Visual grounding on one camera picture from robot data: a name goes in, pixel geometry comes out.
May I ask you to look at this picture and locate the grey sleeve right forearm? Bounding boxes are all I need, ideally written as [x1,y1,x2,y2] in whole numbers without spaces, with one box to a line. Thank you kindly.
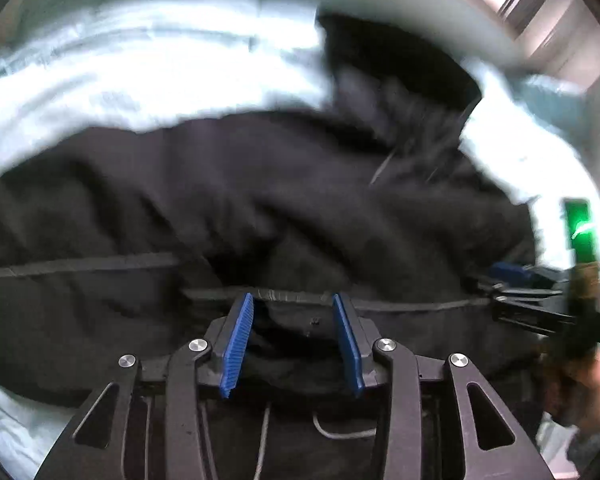
[567,428,600,474]

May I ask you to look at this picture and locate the person's right hand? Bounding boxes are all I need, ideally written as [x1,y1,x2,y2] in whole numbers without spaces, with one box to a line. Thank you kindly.
[534,342,600,434]

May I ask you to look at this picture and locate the light teal bed comforter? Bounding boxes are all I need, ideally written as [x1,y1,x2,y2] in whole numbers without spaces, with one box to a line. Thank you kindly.
[0,0,600,479]

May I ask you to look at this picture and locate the black jacket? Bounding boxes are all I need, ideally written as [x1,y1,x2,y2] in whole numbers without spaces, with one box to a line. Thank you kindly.
[0,8,546,480]

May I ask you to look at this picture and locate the black camera box green light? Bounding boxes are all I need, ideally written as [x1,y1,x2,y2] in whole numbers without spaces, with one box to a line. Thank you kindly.
[562,198,597,264]

